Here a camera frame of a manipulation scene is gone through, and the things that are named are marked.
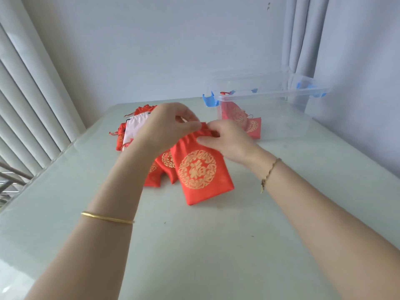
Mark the person's left hand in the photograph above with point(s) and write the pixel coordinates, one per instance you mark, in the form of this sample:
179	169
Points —
162	128

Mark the person's right hand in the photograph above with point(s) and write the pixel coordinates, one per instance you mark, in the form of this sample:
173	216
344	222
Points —
232	143

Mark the person's right thumb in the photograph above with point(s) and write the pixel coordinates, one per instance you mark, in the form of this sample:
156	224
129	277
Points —
208	141

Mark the person's left thumb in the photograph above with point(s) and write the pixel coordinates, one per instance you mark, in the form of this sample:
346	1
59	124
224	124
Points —
191	126

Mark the person's right forearm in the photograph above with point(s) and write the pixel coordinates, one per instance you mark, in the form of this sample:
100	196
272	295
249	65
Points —
318	221

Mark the person's left forearm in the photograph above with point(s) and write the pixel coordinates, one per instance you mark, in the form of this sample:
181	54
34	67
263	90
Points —
100	221

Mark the white fabric pouch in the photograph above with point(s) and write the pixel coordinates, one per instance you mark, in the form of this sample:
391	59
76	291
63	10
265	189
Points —
134	128

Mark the clear plastic storage box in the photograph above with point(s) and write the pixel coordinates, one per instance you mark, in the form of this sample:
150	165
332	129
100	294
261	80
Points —
278	118

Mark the clear lid with blue latches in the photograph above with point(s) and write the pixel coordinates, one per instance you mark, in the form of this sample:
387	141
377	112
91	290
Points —
256	82

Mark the gold bangle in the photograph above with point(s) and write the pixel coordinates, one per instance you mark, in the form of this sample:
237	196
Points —
106	218

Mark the light grey curtain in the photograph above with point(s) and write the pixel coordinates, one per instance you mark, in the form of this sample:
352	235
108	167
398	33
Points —
353	74

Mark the white vertical blinds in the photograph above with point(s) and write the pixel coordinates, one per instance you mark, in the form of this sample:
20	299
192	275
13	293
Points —
28	99

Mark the metal rack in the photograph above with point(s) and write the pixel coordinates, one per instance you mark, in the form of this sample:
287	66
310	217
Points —
12	181

